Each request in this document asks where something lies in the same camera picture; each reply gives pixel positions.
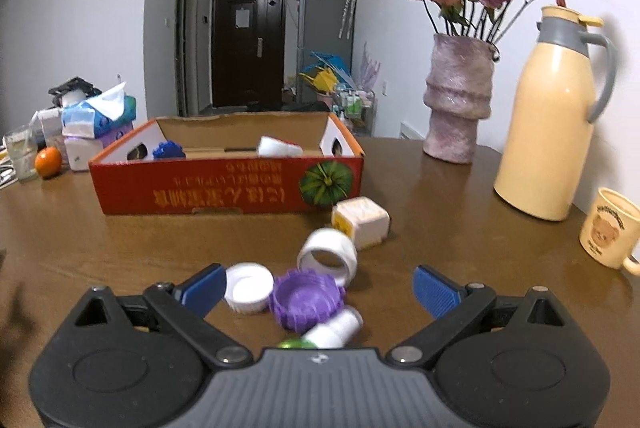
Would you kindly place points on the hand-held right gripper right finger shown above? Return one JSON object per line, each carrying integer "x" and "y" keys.
{"x": 435, "y": 290}

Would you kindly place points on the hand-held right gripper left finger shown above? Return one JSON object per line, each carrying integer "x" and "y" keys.
{"x": 207, "y": 285}

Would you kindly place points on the white ridged cap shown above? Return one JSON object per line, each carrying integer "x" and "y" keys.
{"x": 247, "y": 290}

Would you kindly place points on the orange cardboard box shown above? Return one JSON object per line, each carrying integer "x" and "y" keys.
{"x": 200, "y": 188}

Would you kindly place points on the purple ridged cap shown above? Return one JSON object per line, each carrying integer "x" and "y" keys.
{"x": 305, "y": 300}

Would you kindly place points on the small cream box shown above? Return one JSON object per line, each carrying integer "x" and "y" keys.
{"x": 365, "y": 220}

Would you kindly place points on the green spray bottle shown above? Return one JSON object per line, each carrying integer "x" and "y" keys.
{"x": 332, "y": 330}

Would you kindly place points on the white tape roll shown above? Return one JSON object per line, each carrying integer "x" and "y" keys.
{"x": 330, "y": 239}

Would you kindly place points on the blue ridged cap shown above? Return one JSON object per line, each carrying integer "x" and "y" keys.
{"x": 167, "y": 151}

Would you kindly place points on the red and white lint brush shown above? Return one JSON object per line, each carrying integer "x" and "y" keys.
{"x": 275, "y": 147}

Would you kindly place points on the cream bear mug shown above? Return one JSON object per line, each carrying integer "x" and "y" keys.
{"x": 607, "y": 233}

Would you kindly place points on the white and purple tissue pack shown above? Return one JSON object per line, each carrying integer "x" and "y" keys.
{"x": 80, "y": 154}

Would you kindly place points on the pink mottled vase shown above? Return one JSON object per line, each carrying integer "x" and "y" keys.
{"x": 457, "y": 98}

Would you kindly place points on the yellow thermos jug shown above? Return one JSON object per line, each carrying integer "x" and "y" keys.
{"x": 545, "y": 128}

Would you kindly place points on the orange fruit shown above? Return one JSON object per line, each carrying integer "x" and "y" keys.
{"x": 48, "y": 162}

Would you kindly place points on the blue tissue pack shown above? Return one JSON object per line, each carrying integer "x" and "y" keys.
{"x": 90, "y": 121}

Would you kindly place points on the dark entrance door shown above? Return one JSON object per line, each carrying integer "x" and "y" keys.
{"x": 250, "y": 68}

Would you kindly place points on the clear drinking glass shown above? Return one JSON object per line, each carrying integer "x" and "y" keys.
{"x": 21, "y": 156}

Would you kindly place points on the black tangled object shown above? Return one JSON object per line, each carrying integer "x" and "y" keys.
{"x": 75, "y": 86}

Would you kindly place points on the blue and yellow plastic items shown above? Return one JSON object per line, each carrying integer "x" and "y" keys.
{"x": 325, "y": 76}

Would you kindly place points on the dark side door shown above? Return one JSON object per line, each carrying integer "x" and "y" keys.
{"x": 186, "y": 43}

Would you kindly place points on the white paper notice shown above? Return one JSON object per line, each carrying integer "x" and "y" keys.
{"x": 242, "y": 17}

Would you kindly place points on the grey refrigerator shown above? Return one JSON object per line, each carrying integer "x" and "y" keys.
{"x": 320, "y": 28}

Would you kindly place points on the white hanging umbrella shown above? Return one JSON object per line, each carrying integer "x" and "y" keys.
{"x": 348, "y": 6}

